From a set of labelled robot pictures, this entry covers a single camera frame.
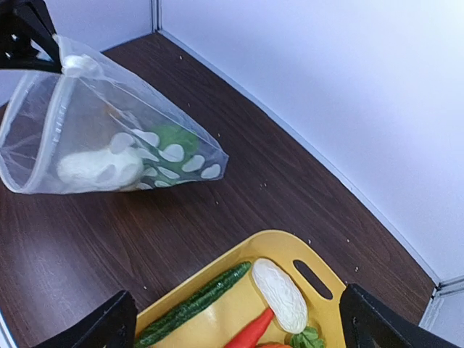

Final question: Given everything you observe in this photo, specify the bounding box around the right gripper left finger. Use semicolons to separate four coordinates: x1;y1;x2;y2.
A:
39;290;136;348

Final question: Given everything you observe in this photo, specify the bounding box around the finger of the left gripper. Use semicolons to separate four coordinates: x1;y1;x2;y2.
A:
1;0;62;73

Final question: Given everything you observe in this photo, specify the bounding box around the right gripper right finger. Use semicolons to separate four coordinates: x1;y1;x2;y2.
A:
339;283;455;348

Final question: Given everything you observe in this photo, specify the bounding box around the dark green toy cucumber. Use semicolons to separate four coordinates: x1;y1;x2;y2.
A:
134;261;252;347

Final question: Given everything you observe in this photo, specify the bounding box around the orange toy pumpkin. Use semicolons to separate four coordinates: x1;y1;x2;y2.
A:
255;343;292;348

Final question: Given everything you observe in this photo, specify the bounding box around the red toy pepper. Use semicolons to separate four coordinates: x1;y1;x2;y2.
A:
225;307;274;348

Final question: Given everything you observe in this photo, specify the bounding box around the clear dotted zip bag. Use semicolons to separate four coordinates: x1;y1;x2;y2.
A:
1;36;228;194

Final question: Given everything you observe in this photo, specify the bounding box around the white toy radish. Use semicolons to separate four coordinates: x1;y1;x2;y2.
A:
57;147;144;193

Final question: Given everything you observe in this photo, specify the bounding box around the green toy bitter gourd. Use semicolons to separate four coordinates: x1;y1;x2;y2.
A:
146;125;199;185

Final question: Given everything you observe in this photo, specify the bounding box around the green leafy toy vegetable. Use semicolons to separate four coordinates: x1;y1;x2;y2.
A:
289;327;325;348

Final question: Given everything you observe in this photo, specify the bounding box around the yellow plastic basket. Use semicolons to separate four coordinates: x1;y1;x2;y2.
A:
136;230;345;347

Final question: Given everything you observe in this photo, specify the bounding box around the right aluminium corner post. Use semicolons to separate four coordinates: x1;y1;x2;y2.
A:
419;275;463;332

